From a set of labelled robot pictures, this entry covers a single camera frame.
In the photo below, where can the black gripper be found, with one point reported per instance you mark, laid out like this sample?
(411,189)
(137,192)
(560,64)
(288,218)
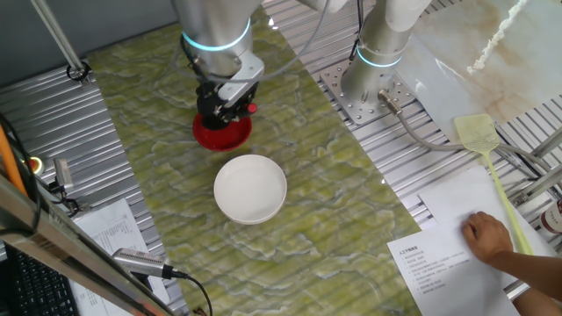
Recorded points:
(239,98)

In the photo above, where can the white ceramic bowl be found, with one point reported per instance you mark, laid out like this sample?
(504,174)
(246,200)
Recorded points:
(250,188)

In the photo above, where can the person left forearm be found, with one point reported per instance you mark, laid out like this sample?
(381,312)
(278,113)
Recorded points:
(540,305)

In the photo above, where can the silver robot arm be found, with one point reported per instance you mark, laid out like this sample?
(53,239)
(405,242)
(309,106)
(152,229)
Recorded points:
(373,74)

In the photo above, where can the person right forearm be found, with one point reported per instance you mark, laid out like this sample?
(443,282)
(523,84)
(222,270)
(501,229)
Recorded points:
(531,272)

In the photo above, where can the red bowl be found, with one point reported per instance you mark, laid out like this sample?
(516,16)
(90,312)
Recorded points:
(224,140)

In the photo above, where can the person right hand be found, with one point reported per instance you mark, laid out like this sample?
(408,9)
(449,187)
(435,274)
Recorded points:
(487,237)

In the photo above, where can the green marble pattern mat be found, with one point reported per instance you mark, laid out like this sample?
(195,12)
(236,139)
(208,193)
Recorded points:
(307,153)

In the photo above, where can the printed table paper sheet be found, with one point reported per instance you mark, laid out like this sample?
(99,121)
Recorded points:
(110,228)

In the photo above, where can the thin metal pole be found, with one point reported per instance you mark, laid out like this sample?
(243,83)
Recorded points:
(57,37)

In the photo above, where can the red yellow emergency stop button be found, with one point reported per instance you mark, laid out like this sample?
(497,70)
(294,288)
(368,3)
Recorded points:
(35,165)

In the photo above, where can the blank white paper sheet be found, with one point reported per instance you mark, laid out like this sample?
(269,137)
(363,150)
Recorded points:
(452,193)

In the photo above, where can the orange tube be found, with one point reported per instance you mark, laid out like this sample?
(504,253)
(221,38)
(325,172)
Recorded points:
(6,153)

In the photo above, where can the yellow fly swatter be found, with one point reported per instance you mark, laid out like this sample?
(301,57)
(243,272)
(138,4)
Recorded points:
(476,131)

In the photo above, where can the paper sheet with text list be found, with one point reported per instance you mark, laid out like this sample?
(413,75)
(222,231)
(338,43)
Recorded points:
(439,276)

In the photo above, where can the black keyboard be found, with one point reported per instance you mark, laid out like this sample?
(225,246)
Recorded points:
(39,289)

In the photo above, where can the white beige marble board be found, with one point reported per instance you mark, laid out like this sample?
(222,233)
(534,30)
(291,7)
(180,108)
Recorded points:
(505,66)

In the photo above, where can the aluminium profile bar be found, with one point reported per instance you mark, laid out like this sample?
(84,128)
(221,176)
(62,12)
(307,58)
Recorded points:
(513,290)
(540,184)
(551,142)

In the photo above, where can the red white can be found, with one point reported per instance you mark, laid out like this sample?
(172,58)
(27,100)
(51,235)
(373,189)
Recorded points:
(554,219)

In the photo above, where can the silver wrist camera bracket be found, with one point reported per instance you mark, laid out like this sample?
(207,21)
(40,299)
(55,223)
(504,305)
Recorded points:
(246,74)

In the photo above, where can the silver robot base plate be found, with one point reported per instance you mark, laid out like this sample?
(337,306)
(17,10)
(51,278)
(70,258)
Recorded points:
(333,85)

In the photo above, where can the silver depth camera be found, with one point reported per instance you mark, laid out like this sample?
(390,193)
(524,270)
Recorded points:
(140,262)

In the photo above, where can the small silver camera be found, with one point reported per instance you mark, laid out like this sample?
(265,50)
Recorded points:
(63,173)

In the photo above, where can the silver camera clamp stand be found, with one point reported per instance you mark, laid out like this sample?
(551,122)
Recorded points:
(66,203)

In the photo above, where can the large aluminium frame beam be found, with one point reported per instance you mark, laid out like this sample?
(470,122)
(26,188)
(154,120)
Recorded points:
(66,246)

